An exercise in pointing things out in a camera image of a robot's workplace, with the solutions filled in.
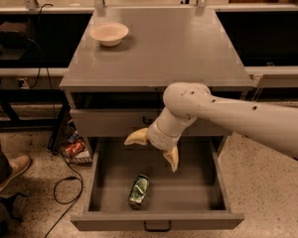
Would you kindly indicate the black box on shelf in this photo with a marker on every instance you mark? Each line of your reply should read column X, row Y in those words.
column 14, row 35

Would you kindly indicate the orange snack bag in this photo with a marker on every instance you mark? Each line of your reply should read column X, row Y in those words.
column 75, row 148

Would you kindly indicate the tan shoe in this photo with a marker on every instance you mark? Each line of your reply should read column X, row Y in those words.
column 19, row 166

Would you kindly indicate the black top drawer handle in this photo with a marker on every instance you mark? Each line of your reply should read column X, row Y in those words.
column 147, row 121

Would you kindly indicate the open grey middle drawer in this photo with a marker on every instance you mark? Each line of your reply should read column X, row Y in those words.
column 192, row 198

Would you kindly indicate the white bowl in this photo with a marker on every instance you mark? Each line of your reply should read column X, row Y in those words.
column 109, row 34

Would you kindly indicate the black drawer handle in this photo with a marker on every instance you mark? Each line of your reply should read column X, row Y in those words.
column 157, row 226
column 147, row 121

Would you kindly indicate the crushed green can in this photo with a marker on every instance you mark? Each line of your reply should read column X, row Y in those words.
column 138, row 192

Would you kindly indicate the closed grey top drawer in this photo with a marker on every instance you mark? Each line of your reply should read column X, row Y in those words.
column 122, row 122

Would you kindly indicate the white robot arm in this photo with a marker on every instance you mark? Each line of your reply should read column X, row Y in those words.
column 273, row 126

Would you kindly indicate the black office chair base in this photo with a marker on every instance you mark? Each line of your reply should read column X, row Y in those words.
column 8, row 203

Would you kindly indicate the black middle drawer handle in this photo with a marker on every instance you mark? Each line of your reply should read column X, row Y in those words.
column 157, row 226

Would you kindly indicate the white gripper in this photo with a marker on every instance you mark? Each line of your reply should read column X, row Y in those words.
column 160, row 138

